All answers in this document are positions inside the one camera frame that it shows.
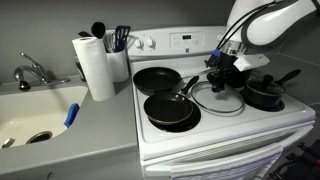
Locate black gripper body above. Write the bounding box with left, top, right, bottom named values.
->
left=212, top=52, right=237, bottom=75

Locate large glass pot lid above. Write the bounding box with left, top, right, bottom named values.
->
left=190, top=80, right=246, bottom=115

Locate black stove burner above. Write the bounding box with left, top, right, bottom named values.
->
left=148, top=100, right=202, bottom=134
left=238, top=89, right=286, bottom=113

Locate white electric stove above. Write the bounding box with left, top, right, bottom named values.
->
left=126, top=25, right=317, bottom=180

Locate small glass saucepan lid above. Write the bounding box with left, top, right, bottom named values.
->
left=244, top=74, right=286, bottom=97

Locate small black saucepan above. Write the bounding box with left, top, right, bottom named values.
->
left=242, top=68, right=302, bottom=108

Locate small black frying pan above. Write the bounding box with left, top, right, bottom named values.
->
left=143, top=75, right=201, bottom=127

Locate large black frying pan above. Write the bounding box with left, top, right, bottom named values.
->
left=132, top=65, right=214, bottom=97

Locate white dish towel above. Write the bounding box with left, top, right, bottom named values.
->
left=169, top=143, right=284, bottom=180

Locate white utensil holder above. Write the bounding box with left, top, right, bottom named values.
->
left=105, top=47, right=130, bottom=84

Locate blue slotted spatula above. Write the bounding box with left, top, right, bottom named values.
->
left=114, top=25, right=132, bottom=53

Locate metal whisk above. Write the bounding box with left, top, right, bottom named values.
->
left=105, top=30, right=118, bottom=53

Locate white paper towel roll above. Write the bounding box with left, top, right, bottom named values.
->
left=71, top=36, right=117, bottom=103

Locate black ladle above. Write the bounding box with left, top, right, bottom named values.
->
left=90, top=21, right=111, bottom=54

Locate green soap bottle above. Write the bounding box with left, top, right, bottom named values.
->
left=74, top=56, right=87, bottom=83

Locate black spatula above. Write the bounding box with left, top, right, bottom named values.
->
left=77, top=30, right=94, bottom=39

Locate chrome sink faucet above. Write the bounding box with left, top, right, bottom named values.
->
left=13, top=52, right=72, bottom=86

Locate metal sink drain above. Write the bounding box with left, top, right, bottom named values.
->
left=25, top=130, right=54, bottom=145

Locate white kitchen sink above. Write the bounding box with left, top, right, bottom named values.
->
left=0, top=84, right=89, bottom=150

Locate black sink sprayer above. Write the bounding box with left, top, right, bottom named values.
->
left=18, top=79, right=32, bottom=92

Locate metal sink stopper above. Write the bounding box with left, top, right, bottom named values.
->
left=0, top=137, right=16, bottom=149

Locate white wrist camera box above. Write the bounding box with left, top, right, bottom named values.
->
left=233, top=53, right=271, bottom=72

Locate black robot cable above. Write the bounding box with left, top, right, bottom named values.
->
left=203, top=0, right=279, bottom=68

